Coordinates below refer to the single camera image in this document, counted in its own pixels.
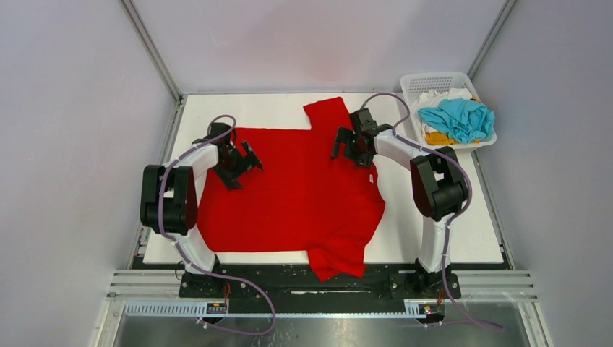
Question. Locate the white plastic laundry basket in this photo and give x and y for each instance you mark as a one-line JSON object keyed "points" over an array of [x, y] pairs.
{"points": [[412, 85]]}

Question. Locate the aluminium corner post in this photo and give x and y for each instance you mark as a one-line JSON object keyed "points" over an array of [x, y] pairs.
{"points": [[496, 28], [151, 49]]}

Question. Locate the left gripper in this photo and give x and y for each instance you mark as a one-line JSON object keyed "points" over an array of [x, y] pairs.
{"points": [[230, 180]]}

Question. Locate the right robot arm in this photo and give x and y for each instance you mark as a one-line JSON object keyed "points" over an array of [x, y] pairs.
{"points": [[441, 191]]}

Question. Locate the red t-shirt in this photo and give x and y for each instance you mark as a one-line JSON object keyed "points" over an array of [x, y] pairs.
{"points": [[300, 200]]}

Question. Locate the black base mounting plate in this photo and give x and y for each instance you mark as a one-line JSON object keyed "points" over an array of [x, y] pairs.
{"points": [[295, 289]]}

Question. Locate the right aluminium corner post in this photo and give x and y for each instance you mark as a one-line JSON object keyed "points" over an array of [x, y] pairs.
{"points": [[496, 28]]}

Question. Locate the yellow t-shirt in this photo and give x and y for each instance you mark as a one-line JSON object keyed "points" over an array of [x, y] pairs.
{"points": [[440, 139]]}

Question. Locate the white t-shirt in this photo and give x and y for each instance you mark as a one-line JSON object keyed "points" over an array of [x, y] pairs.
{"points": [[432, 98]]}

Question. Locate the aluminium frame rail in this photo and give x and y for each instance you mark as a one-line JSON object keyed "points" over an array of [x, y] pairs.
{"points": [[158, 308]]}

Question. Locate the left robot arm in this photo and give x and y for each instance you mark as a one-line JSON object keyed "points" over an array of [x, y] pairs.
{"points": [[169, 200]]}

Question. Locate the left aluminium corner post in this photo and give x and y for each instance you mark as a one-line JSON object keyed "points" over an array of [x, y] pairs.
{"points": [[151, 49]]}

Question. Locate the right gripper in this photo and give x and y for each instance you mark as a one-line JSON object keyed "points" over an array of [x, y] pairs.
{"points": [[351, 143]]}

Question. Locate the light blue t-shirt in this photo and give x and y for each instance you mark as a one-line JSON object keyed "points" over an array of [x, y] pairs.
{"points": [[462, 120]]}

